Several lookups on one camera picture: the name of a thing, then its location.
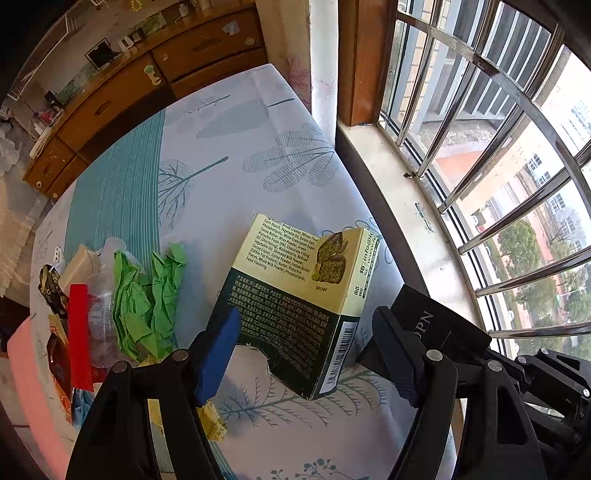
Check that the clear plastic bag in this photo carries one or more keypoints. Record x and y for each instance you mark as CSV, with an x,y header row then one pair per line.
x,y
104,295

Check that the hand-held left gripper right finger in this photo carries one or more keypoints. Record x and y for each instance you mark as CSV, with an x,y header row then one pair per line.
x,y
398,353

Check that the leaf print tablecloth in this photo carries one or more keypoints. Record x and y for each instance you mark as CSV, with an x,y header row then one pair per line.
x,y
277,152

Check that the small beige carton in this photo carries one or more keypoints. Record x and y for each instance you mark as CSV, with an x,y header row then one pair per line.
x,y
78,267

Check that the green and cream snack box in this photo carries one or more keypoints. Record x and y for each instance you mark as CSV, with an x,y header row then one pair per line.
x,y
286,314

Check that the orange snack packet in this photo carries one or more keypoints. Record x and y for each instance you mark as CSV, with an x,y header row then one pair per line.
x,y
57,364

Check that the black and gold wrapper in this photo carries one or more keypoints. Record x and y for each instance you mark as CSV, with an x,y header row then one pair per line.
x,y
53,290

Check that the black cardboard box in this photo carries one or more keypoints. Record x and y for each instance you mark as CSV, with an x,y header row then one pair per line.
x,y
436,316

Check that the wooden dresser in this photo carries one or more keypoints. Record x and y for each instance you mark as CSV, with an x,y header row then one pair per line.
x,y
120,106

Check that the small white device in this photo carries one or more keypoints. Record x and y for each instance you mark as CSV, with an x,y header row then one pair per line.
x,y
123,44

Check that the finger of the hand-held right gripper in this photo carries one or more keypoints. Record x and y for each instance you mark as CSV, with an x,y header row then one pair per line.
x,y
554,374

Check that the pale curtain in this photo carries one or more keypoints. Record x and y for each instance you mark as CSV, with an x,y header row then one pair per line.
x,y
323,69

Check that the metal window grille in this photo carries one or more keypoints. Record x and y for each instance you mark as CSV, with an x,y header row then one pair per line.
x,y
540,329

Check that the black photo frame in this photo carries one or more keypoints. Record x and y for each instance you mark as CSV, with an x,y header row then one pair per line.
x,y
101,54

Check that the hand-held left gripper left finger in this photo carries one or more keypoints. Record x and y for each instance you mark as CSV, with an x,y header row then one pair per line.
x,y
217,353

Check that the yellow wrapper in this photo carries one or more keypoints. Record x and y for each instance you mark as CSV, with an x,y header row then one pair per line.
x,y
214,424

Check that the green paper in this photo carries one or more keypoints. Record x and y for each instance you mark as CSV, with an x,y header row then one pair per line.
x,y
143,304

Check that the red paper sheet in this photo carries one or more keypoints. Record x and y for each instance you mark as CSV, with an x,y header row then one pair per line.
x,y
79,332

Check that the pink blanket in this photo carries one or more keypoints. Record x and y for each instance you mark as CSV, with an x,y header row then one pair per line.
x,y
32,406

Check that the wooden window frame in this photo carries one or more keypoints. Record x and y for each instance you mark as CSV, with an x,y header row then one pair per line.
x,y
364,60

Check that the blue face mask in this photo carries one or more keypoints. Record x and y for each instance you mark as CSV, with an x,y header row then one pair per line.
x,y
83,405

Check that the white power strip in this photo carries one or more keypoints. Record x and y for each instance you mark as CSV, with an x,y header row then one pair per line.
x,y
41,141

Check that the green and white hook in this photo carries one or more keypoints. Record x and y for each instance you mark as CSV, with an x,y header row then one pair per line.
x,y
151,76

